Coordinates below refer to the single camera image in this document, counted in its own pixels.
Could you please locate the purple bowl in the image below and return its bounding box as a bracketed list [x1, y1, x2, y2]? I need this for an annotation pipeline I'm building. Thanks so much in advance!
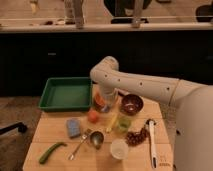
[120, 94, 144, 116]

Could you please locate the orange bowl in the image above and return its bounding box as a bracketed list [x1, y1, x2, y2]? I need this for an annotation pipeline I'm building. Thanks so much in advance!
[94, 92, 106, 109]

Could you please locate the red grapes bunch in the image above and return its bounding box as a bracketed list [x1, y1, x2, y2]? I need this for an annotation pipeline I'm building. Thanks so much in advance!
[126, 128, 149, 146]

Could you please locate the orange fruit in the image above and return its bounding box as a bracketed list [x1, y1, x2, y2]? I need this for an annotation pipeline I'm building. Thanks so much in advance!
[88, 109, 99, 123]

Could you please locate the green cucumber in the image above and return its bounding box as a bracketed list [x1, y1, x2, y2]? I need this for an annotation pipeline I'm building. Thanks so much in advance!
[39, 142, 66, 164]

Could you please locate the metal spoon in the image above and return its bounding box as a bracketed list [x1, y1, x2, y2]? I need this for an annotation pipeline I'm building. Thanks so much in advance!
[68, 129, 92, 160]

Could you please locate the green cup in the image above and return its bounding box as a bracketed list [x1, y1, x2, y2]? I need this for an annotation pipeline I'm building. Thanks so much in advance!
[116, 116, 131, 133]

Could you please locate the blue sponge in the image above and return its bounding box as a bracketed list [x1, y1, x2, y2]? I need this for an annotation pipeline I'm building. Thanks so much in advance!
[66, 119, 81, 138]

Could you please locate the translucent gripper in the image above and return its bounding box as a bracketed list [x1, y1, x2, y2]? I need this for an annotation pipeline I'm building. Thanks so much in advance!
[99, 87, 118, 112]

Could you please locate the yellow banana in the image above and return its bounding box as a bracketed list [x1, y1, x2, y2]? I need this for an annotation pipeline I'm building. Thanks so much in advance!
[106, 113, 118, 133]

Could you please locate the green plastic tray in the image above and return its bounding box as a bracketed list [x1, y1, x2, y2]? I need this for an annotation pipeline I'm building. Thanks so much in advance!
[39, 77, 92, 112]

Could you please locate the white cup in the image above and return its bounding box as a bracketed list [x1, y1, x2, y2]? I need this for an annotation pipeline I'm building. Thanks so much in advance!
[110, 139, 129, 160]

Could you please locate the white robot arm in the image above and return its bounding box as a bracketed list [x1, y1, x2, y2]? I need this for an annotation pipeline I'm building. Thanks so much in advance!
[90, 56, 213, 171]

